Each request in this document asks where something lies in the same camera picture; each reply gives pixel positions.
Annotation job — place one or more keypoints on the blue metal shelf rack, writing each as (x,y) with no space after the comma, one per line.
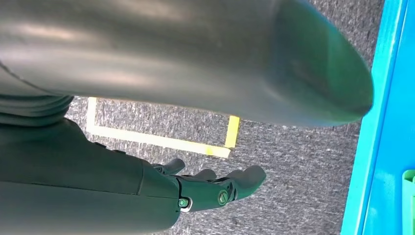
(389,129)

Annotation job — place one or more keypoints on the yellow floor tape square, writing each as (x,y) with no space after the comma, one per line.
(162,141)

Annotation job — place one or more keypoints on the green plastic crate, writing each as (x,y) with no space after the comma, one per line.
(409,207)

